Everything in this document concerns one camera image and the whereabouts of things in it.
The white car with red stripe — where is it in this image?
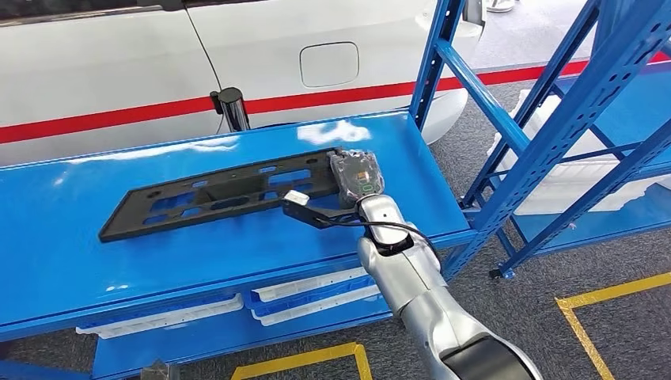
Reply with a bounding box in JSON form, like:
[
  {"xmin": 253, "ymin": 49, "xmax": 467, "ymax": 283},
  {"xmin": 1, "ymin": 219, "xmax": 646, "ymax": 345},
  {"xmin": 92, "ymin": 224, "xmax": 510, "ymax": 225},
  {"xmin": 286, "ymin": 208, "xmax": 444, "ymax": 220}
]
[{"xmin": 0, "ymin": 0, "xmax": 487, "ymax": 167}]

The black plastic plate holder part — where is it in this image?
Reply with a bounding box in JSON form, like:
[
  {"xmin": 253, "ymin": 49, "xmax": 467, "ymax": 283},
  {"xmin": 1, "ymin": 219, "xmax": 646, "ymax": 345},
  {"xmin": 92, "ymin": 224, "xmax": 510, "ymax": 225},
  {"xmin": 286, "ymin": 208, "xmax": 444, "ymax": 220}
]
[{"xmin": 98, "ymin": 146, "xmax": 343, "ymax": 244}]

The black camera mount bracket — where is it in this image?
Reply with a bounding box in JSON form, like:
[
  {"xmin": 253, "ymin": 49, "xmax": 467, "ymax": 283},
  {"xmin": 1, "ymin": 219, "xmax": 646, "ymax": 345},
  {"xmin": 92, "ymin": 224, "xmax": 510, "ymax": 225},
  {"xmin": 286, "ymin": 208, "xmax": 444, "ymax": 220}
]
[{"xmin": 281, "ymin": 196, "xmax": 369, "ymax": 231}]

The black cylindrical post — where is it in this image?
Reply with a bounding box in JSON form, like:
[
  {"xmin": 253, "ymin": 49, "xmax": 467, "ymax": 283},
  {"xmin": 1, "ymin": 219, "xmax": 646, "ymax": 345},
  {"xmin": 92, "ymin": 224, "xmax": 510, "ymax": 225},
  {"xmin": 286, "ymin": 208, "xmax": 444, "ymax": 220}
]
[{"xmin": 209, "ymin": 86, "xmax": 252, "ymax": 134}]

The blue metal shelf rack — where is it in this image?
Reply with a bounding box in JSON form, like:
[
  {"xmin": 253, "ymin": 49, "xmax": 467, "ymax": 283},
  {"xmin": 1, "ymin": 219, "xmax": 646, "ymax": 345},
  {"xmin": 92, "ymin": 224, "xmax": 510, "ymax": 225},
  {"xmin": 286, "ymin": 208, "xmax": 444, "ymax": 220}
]
[
  {"xmin": 0, "ymin": 0, "xmax": 671, "ymax": 380},
  {"xmin": 460, "ymin": 0, "xmax": 671, "ymax": 280}
]

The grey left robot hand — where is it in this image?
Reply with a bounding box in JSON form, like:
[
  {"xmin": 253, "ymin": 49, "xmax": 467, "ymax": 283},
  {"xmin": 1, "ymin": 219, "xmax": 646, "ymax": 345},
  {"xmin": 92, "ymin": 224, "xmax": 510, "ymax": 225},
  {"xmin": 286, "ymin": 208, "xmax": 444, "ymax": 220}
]
[{"xmin": 139, "ymin": 359, "xmax": 183, "ymax": 380}]

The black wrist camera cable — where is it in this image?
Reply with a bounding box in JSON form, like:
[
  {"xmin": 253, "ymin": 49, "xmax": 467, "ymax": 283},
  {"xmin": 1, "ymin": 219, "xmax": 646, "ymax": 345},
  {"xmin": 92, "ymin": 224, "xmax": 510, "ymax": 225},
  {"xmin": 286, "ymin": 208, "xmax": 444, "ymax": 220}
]
[{"xmin": 317, "ymin": 218, "xmax": 442, "ymax": 266}]

